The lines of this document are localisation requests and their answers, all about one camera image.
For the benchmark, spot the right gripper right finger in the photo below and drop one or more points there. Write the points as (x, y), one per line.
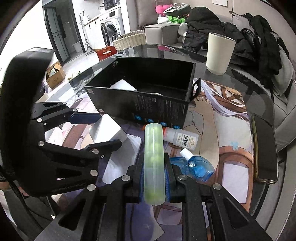
(210, 212)

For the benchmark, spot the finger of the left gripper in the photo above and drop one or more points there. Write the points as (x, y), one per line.
(57, 113)
(66, 166)

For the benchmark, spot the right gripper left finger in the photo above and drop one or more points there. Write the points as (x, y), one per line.
(98, 213)

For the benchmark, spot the white power adapter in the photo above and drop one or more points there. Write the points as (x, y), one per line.
(107, 129)

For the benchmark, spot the blue plastic bottle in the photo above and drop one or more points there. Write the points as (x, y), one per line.
(195, 167)

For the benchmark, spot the translucent green pill case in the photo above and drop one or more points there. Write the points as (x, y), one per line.
(154, 165)

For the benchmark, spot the white bottle orange cap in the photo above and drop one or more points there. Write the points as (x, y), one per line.
(180, 138)

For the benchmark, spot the cardboard box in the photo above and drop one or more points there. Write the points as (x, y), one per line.
(55, 75)

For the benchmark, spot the white charger in box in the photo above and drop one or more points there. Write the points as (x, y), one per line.
(123, 85)

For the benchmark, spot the red gift box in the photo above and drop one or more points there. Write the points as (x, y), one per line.
(105, 52)

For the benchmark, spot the black smartphone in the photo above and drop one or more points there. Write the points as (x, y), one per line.
(265, 152)

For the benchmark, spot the anime print desk mat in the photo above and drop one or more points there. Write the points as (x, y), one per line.
(224, 141)

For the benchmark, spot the black framed door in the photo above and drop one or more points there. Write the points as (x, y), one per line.
(62, 29)

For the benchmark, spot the black storage box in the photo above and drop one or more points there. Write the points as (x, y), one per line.
(165, 87)

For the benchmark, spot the washing machine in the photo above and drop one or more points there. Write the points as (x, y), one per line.
(112, 25)

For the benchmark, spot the wicker basket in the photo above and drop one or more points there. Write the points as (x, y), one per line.
(129, 40)

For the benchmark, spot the microwave oven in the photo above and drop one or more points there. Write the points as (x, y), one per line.
(108, 4)

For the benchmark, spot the grey cushion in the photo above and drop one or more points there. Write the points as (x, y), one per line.
(146, 14)

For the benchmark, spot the pink plush toy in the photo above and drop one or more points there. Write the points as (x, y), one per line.
(161, 8)

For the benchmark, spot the grey sofa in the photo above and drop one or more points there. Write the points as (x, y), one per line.
(283, 120)

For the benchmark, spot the green bag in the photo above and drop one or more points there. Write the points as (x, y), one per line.
(176, 20)

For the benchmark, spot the black clothes pile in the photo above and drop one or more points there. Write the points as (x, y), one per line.
(258, 53)

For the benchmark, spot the black white helmet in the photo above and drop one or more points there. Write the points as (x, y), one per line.
(177, 9)

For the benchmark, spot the white cup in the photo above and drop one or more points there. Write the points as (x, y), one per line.
(219, 53)

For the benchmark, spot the black jacket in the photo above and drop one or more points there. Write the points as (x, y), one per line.
(200, 23)

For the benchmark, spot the wall switch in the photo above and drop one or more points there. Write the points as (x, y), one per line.
(220, 2)

